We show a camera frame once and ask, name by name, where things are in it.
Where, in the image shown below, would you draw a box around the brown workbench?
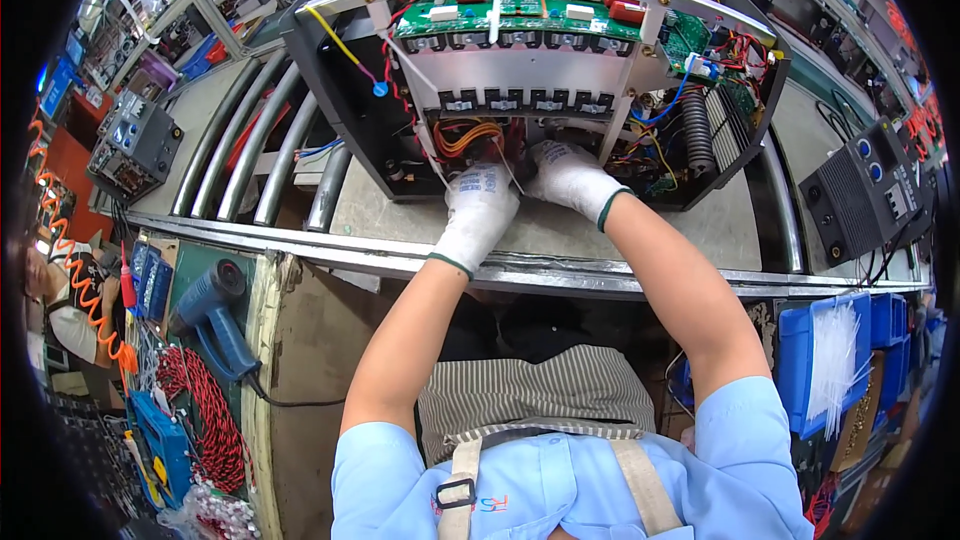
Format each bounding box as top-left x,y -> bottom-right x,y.
243,251 -> 395,540

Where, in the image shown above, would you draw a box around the red black twisted wire bundle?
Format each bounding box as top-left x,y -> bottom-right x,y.
156,345 -> 255,495

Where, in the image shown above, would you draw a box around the person's right hand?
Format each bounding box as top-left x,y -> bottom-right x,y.
525,140 -> 636,233

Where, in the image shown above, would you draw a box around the steel roller conveyor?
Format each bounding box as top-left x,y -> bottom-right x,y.
123,48 -> 936,301

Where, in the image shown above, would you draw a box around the black closed machine unit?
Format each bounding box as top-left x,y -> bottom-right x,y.
798,115 -> 936,268

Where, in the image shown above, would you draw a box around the bag of white connectors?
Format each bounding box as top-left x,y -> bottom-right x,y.
159,480 -> 261,540

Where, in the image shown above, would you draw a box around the large green circuit board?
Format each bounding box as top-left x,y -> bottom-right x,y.
393,0 -> 655,44

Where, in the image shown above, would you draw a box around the blue bin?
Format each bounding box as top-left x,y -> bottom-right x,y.
775,291 -> 876,441

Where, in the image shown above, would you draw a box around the thin white cable tie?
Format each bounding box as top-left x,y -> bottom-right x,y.
490,138 -> 526,196

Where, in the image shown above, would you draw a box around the metal shelf rack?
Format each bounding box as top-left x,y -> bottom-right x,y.
75,0 -> 295,93

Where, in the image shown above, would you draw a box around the red cabinet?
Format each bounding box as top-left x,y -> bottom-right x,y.
43,90 -> 115,243

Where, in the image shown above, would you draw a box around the black heat gun cable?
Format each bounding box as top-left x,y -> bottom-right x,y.
246,373 -> 348,409

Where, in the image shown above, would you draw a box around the blue tool tray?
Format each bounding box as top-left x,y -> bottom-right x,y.
126,388 -> 195,513

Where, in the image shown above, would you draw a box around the stack of small blue bins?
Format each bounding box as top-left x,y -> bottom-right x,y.
870,291 -> 913,415

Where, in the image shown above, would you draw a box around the person's left hand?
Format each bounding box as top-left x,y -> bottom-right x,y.
427,161 -> 521,279

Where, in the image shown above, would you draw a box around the workbench with equipment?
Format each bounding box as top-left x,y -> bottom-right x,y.
733,0 -> 948,166

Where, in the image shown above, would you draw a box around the yellow wire with blue terminal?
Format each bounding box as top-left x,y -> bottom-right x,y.
303,5 -> 390,99

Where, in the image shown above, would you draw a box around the bundle of white cable ties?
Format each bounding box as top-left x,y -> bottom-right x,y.
805,301 -> 874,442

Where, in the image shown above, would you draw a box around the aluminium heat sink plate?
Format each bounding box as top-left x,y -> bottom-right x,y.
401,36 -> 663,160

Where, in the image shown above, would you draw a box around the cardboard box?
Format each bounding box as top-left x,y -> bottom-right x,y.
829,356 -> 918,515

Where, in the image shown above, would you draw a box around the person's body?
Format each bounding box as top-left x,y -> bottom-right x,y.
331,345 -> 816,540

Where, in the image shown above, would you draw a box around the blue heat gun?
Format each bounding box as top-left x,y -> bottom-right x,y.
168,258 -> 264,384

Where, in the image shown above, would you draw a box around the grey closed machine unit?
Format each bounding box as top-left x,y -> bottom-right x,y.
85,88 -> 186,205

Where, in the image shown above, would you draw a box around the orange wire bundle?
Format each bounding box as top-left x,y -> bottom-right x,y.
432,120 -> 506,161

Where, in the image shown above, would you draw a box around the small green circuit board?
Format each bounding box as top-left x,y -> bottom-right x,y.
658,9 -> 714,81

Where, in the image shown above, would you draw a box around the orange coiled hose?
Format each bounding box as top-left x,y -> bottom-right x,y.
28,118 -> 141,378

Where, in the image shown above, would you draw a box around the black grid mat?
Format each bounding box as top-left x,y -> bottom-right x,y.
43,390 -> 141,522

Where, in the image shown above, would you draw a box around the blue parts boxes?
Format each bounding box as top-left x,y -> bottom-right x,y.
130,240 -> 175,324

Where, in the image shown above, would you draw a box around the black ribbed coil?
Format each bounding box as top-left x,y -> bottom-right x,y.
678,85 -> 719,178

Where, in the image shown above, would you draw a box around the open black machine chassis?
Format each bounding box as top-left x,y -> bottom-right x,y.
281,0 -> 792,213

